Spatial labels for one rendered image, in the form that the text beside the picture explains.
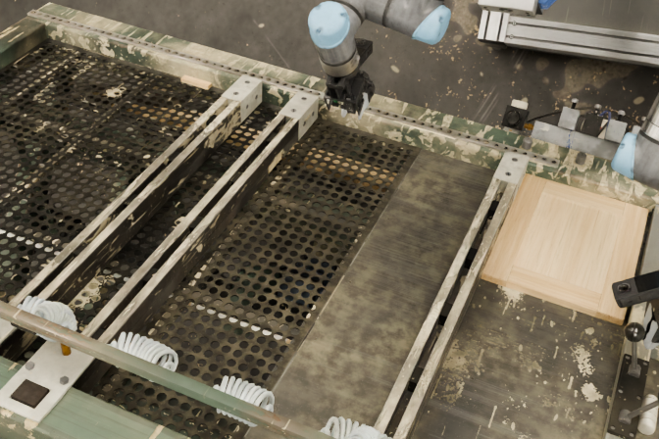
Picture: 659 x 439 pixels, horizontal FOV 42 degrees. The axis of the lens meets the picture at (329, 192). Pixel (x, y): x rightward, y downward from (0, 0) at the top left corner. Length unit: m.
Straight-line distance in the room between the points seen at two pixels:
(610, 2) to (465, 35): 0.54
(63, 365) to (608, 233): 1.26
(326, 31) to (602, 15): 1.53
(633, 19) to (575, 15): 0.18
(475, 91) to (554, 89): 0.28
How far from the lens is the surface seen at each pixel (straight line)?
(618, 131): 2.36
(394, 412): 1.58
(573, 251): 2.04
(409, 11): 1.60
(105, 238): 1.89
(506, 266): 1.95
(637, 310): 1.92
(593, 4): 2.95
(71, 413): 1.56
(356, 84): 1.74
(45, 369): 1.62
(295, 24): 3.36
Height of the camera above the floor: 3.12
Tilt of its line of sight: 72 degrees down
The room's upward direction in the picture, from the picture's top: 97 degrees counter-clockwise
